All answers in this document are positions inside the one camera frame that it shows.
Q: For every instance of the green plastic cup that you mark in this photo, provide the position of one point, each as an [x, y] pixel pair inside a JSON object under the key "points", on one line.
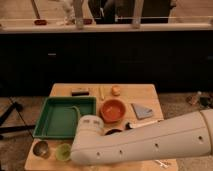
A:
{"points": [[62, 152]]}

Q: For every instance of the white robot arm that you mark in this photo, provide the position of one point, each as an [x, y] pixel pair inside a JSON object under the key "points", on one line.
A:
{"points": [[189, 135]]}

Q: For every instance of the green plastic tray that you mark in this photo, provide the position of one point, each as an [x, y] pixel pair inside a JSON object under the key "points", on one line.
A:
{"points": [[58, 121]]}

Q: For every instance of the yellow stick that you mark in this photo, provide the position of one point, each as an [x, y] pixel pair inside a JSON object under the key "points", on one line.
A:
{"points": [[101, 93]]}

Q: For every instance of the small orange fruit toy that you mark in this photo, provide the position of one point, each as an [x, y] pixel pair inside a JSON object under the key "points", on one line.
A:
{"points": [[115, 90]]}

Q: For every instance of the orange bowl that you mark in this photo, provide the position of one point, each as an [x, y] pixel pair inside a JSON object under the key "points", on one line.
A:
{"points": [[112, 110]]}

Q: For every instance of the green curved vegetable toy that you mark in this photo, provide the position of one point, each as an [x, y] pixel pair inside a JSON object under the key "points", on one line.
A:
{"points": [[77, 111]]}

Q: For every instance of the blue folded cloth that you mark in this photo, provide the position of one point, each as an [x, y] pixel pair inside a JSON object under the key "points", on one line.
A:
{"points": [[141, 112]]}

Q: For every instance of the black bowl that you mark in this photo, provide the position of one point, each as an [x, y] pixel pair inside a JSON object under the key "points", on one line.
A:
{"points": [[112, 131]]}

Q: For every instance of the person in background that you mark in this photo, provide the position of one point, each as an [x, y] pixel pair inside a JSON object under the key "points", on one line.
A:
{"points": [[122, 11]]}

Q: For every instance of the grey metal cup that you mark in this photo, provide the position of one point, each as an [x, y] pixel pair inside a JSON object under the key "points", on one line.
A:
{"points": [[41, 149]]}

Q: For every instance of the black tripod legs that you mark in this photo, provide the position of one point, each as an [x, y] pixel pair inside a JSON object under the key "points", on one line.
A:
{"points": [[17, 115]]}

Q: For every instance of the red dish on shelf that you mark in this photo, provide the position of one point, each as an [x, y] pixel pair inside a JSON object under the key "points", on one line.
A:
{"points": [[40, 22]]}

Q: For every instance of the silver fork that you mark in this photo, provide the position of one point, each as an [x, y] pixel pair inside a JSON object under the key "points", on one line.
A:
{"points": [[162, 164]]}

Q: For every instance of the white post left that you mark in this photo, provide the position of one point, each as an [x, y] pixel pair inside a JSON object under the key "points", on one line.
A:
{"points": [[78, 13]]}

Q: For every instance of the white post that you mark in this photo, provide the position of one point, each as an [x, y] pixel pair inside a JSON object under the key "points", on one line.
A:
{"points": [[78, 13], [136, 20]]}

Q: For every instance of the white post right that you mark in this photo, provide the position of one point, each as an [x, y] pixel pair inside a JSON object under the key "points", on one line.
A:
{"points": [[136, 20]]}

